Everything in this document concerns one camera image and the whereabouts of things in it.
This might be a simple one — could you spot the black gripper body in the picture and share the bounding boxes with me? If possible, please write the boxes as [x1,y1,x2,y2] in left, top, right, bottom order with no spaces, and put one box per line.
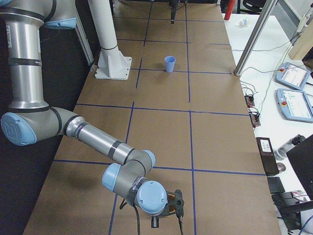
[163,189,184,217]

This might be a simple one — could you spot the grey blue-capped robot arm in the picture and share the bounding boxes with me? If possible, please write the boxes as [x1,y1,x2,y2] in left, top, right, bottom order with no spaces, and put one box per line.
[0,0,184,219]

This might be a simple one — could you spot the blue ribbed plastic cup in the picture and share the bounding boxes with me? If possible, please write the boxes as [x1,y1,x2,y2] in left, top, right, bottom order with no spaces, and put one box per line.
[164,56,176,73]

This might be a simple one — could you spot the black box with white label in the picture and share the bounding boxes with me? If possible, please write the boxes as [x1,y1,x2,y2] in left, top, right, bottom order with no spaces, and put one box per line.
[256,137,279,176]

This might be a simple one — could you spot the orange terminal block near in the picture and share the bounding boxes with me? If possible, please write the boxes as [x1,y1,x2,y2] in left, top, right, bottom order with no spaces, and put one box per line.
[248,111,261,128]

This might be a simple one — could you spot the orange terminal block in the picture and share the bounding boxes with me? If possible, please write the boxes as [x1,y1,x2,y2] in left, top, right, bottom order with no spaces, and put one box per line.
[244,94,255,108]
[248,111,261,128]

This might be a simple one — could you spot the orange terminal block far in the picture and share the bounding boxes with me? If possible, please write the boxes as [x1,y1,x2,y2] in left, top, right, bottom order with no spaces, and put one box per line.
[244,94,255,108]

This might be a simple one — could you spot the near teach pendant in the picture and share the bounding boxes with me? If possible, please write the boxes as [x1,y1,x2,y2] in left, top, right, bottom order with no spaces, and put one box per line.
[275,89,313,123]

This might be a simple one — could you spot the teach pendant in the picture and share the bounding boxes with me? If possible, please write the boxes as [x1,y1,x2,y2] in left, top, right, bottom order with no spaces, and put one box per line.
[275,62,311,91]
[275,89,313,123]

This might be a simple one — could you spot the far teach pendant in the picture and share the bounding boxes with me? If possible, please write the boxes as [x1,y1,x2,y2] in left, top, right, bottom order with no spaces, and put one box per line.
[275,62,311,91]

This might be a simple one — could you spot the white tube with blue label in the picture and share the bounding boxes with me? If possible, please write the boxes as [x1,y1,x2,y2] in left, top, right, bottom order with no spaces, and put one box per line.
[238,18,249,27]

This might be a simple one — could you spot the red cylinder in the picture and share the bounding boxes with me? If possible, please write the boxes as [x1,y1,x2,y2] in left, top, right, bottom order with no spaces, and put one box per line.
[224,0,236,21]

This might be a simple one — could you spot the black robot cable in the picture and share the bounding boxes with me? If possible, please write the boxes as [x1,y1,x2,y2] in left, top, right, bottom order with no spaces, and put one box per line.
[119,199,186,235]

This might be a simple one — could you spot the aluminium frame post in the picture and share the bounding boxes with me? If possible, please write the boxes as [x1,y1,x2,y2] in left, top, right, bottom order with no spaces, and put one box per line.
[234,0,278,76]

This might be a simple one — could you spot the white pole with base plate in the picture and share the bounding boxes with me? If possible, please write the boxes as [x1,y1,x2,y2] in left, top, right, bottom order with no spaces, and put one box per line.
[88,0,132,80]

